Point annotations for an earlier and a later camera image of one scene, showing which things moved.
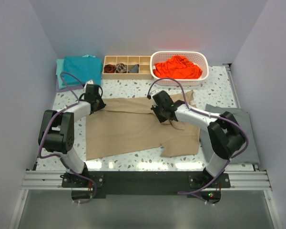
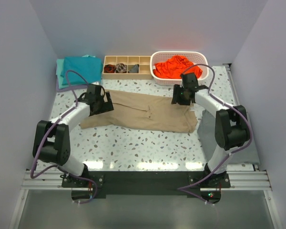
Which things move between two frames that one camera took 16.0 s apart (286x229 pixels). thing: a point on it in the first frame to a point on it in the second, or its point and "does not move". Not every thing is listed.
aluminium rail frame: [257, 180] does not move
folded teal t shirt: [85, 68] does not move
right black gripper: [155, 108] to [176, 99]
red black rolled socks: [109, 68] does not move
